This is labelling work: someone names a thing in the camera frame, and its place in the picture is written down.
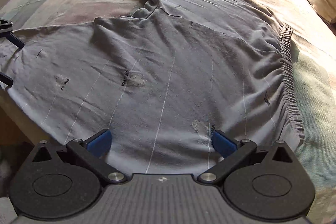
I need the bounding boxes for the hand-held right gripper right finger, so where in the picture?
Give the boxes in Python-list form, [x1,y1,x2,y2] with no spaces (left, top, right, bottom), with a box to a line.
[197,130,298,184]

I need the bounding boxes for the grey printed pants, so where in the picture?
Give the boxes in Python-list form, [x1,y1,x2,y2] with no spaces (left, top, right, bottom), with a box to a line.
[0,0,305,177]

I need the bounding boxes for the pastel flowered bed sheet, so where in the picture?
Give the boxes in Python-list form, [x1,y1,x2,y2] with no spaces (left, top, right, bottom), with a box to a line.
[0,0,336,224]

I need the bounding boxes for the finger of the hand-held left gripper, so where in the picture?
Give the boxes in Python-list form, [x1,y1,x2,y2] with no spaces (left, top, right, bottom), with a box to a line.
[0,19,25,49]
[0,72,13,86]

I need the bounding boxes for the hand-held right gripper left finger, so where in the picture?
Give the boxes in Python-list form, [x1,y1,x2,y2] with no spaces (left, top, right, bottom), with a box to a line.
[31,129,126,184]

